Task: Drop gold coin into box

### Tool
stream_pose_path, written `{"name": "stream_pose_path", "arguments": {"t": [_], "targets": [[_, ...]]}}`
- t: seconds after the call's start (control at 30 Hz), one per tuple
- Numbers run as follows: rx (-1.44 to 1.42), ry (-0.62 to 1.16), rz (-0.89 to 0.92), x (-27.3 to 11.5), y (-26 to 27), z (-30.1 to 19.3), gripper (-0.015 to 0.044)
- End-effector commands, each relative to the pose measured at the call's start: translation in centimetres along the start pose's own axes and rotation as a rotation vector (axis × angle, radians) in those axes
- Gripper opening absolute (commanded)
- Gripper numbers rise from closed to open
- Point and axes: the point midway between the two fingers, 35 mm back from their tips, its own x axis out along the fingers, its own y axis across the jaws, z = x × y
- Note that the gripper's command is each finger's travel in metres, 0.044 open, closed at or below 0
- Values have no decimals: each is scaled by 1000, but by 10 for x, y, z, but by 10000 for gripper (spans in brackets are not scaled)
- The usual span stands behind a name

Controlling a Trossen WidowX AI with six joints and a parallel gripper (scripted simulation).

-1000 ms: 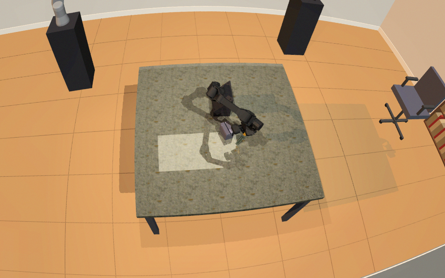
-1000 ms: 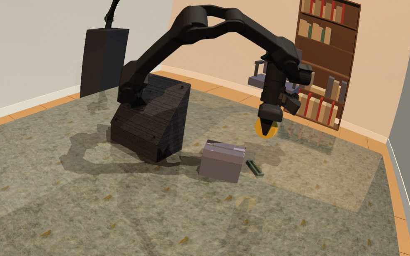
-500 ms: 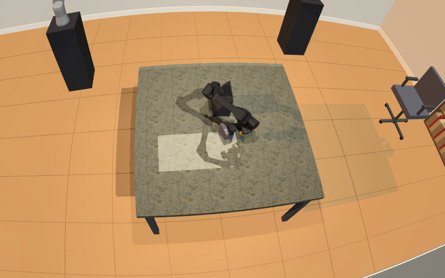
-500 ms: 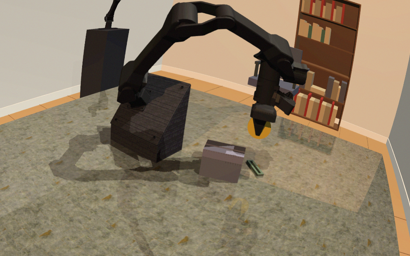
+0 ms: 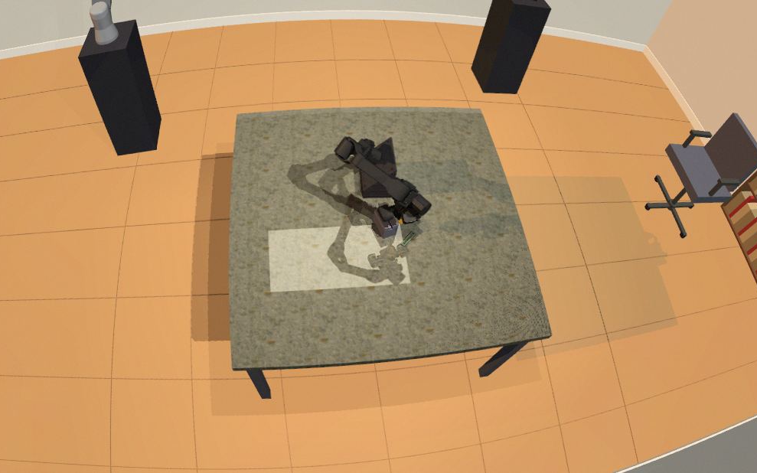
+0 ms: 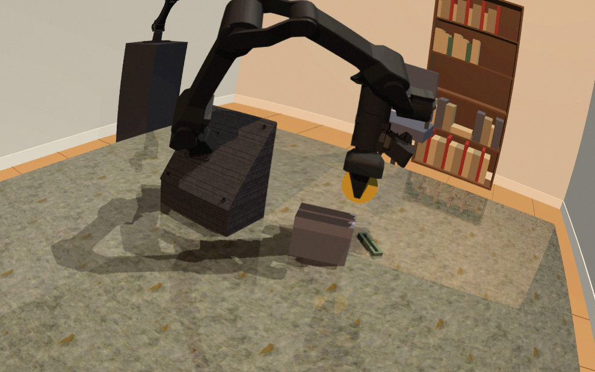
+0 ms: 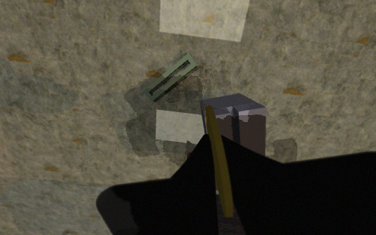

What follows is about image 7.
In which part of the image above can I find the green rectangular frame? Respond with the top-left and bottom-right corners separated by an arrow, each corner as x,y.
143,53 -> 197,101

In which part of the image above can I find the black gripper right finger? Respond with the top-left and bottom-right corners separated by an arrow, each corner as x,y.
221,135 -> 376,235

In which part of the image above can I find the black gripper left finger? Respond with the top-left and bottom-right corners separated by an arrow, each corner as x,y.
96,134 -> 219,235

